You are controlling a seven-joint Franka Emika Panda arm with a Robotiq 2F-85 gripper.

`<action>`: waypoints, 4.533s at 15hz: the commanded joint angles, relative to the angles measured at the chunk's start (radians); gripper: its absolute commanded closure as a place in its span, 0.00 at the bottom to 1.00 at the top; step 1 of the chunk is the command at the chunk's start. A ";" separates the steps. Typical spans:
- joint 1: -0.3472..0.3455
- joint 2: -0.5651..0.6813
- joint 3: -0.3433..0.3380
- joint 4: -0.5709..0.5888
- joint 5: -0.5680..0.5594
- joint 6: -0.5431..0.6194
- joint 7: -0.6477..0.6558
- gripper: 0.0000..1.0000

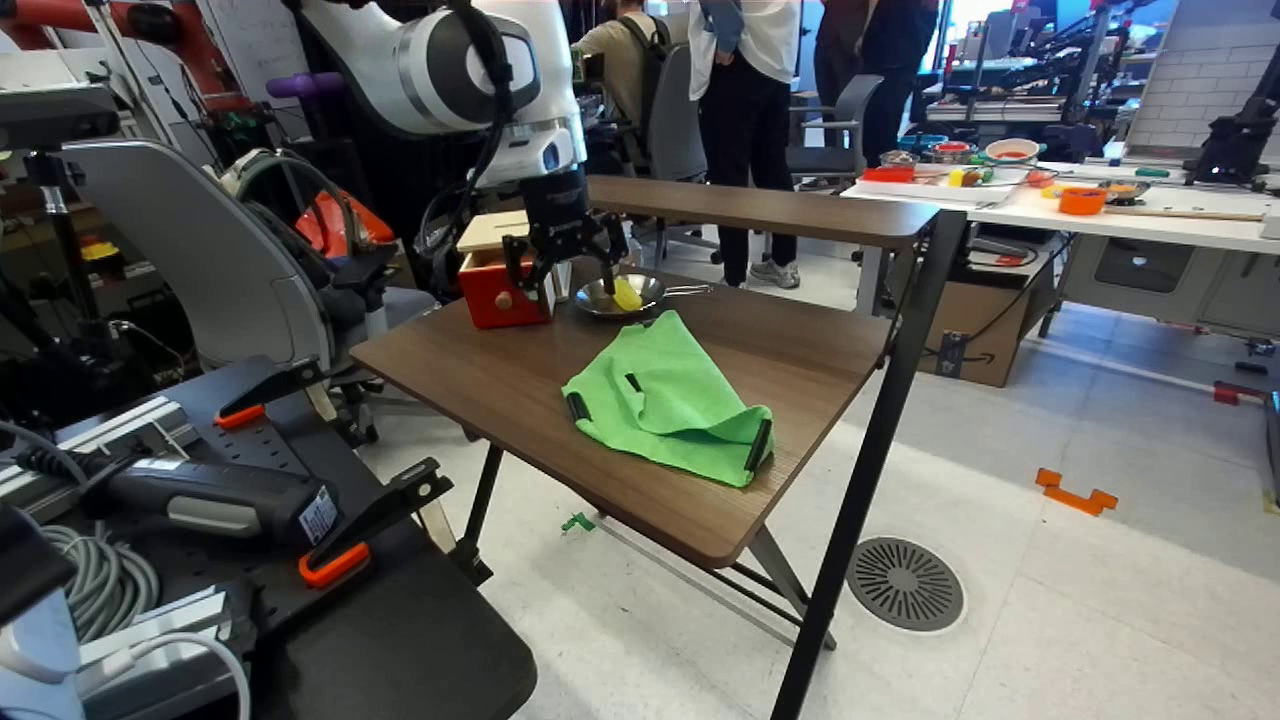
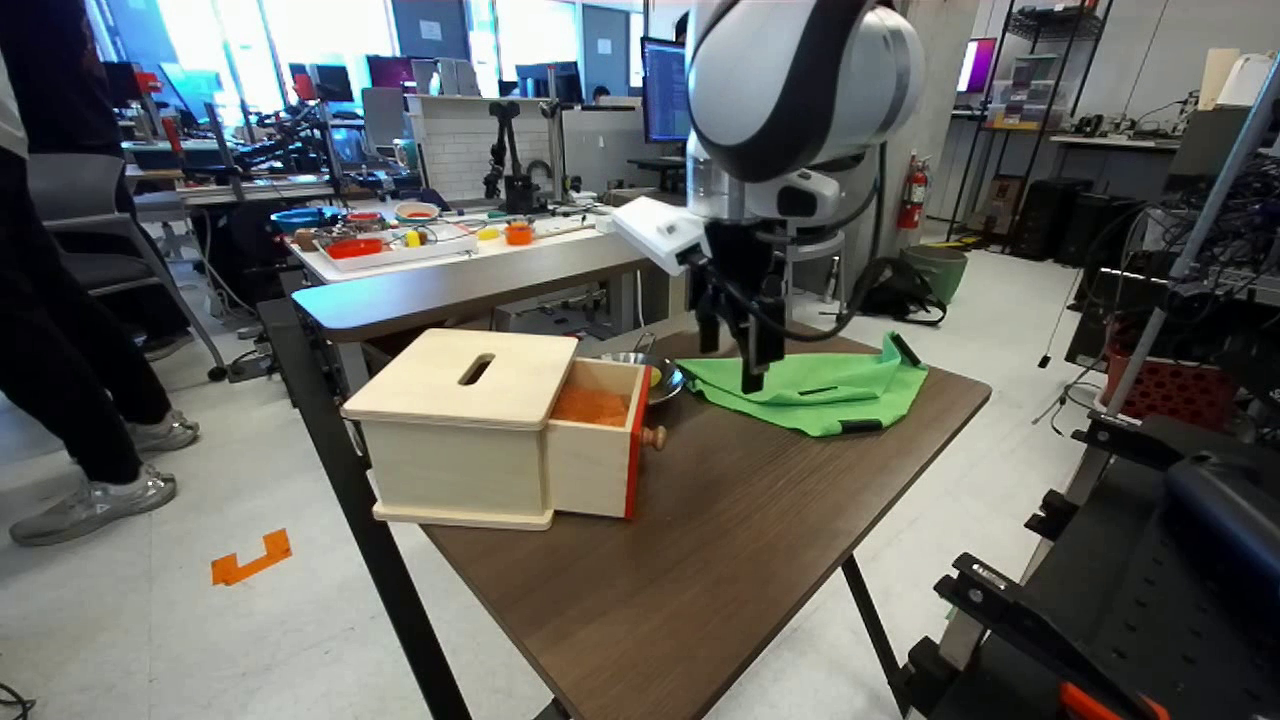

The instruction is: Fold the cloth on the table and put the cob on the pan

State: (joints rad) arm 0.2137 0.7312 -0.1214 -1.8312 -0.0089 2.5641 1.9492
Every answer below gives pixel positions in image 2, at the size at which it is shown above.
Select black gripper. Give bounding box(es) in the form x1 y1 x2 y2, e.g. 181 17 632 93
694 214 805 399

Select green cloth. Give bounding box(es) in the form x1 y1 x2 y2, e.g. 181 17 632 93
672 326 937 443

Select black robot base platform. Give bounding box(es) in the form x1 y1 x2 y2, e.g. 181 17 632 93
892 408 1280 720

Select green floor mat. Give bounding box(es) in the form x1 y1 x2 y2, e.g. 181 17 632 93
904 243 972 313

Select red fire extinguisher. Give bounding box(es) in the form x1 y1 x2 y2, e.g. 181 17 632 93
892 148 937 240

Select computer monitor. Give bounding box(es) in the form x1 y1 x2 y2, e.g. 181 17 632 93
637 33 695 152

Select wooden box red drawer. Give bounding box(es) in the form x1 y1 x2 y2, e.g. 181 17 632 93
342 322 672 534

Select white work table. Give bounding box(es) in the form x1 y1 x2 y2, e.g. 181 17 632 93
273 195 657 286

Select black shelving unit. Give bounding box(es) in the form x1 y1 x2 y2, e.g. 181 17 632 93
978 0 1131 263

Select red tray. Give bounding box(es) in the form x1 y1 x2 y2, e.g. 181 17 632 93
324 232 396 263

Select red crate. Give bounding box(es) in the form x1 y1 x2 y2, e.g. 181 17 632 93
1099 346 1248 433

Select silver metal pole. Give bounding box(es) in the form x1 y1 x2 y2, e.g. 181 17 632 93
1099 54 1280 417

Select orange floor marker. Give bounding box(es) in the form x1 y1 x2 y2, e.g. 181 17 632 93
207 524 295 590

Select grey swivel chair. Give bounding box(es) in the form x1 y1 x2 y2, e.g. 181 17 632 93
21 148 231 388

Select person white shirt black trousers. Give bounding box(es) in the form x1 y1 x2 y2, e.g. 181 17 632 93
0 0 207 552

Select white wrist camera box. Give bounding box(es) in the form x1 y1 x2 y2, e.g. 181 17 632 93
608 193 713 278

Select black camera tripod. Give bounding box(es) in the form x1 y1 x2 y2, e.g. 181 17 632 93
478 96 541 214

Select black clamp orange handle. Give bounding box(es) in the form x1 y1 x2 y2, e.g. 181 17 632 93
931 547 1178 720

